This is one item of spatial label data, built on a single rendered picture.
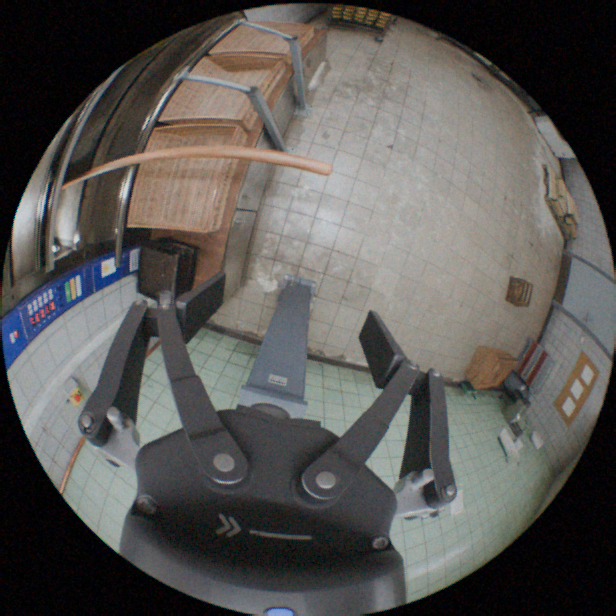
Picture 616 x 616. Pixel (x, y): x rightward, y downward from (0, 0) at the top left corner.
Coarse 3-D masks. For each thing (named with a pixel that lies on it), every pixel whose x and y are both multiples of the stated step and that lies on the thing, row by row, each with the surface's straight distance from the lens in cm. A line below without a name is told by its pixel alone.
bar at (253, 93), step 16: (224, 32) 110; (272, 32) 123; (208, 48) 101; (192, 64) 93; (176, 80) 87; (192, 80) 90; (208, 80) 89; (256, 96) 92; (304, 96) 173; (304, 112) 190; (144, 128) 79; (272, 128) 122; (144, 144) 77; (128, 176) 75; (128, 192) 75
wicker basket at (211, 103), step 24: (192, 72) 146; (216, 72) 159; (240, 72) 160; (264, 72) 151; (192, 96) 143; (216, 96) 149; (240, 96) 140; (264, 96) 129; (168, 120) 126; (192, 120) 123; (216, 120) 117; (240, 120) 111
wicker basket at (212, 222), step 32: (160, 128) 125; (192, 128) 121; (224, 128) 114; (160, 160) 129; (192, 160) 130; (224, 160) 103; (160, 192) 131; (192, 192) 124; (224, 192) 110; (128, 224) 121; (160, 224) 119; (192, 224) 122
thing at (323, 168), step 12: (132, 156) 72; (144, 156) 66; (156, 156) 62; (168, 156) 58; (180, 156) 56; (192, 156) 54; (204, 156) 52; (216, 156) 50; (228, 156) 49; (240, 156) 47; (252, 156) 46; (264, 156) 45; (276, 156) 45; (288, 156) 44; (300, 156) 44; (96, 168) 94; (108, 168) 84; (300, 168) 44; (312, 168) 43; (324, 168) 43; (72, 180) 124
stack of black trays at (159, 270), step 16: (160, 240) 126; (144, 256) 119; (160, 256) 110; (176, 256) 102; (192, 256) 114; (144, 272) 121; (160, 272) 112; (176, 272) 104; (192, 272) 121; (144, 288) 124; (160, 288) 115; (176, 288) 109; (192, 288) 127
